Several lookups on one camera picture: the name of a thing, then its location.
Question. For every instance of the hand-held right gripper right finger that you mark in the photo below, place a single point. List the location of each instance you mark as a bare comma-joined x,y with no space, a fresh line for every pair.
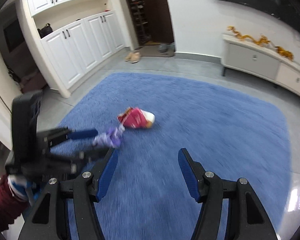
188,175

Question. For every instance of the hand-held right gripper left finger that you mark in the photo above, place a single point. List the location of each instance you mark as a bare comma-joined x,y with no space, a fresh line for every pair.
106,177

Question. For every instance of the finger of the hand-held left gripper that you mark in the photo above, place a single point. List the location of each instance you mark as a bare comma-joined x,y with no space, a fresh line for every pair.
82,134
90,155

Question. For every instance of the purple wrapper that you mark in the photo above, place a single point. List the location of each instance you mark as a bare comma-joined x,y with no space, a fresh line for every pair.
110,136

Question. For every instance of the red snack bag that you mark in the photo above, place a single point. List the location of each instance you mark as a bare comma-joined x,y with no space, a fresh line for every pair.
135,118

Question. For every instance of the person's left forearm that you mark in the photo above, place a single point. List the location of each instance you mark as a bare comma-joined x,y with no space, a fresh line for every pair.
3,202

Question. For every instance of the person's left hand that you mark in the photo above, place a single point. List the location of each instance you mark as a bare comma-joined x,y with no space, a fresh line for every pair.
18,186

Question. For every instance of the blue fluffy rug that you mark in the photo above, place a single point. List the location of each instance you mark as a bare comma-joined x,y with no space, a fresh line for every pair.
190,117

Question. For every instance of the beige slipper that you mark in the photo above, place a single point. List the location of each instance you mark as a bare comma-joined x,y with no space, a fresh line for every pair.
135,57
128,57

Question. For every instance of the dark handbag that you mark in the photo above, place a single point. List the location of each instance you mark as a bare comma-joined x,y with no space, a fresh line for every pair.
45,31

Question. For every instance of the brown doormat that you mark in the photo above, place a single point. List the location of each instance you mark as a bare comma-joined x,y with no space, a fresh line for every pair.
157,53

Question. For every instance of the pair of grey shoes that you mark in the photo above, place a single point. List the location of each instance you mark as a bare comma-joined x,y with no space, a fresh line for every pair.
166,48

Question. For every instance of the dark shoe rack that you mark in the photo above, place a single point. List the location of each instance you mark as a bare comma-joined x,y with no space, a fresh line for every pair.
139,20

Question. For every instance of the white low tv cabinet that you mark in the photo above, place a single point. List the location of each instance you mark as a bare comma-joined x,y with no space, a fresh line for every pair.
252,60

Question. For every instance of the yellow dragon toy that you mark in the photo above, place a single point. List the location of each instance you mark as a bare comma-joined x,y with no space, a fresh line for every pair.
260,40

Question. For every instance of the white wall cabinet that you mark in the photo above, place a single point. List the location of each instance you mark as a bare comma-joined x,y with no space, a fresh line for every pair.
75,47

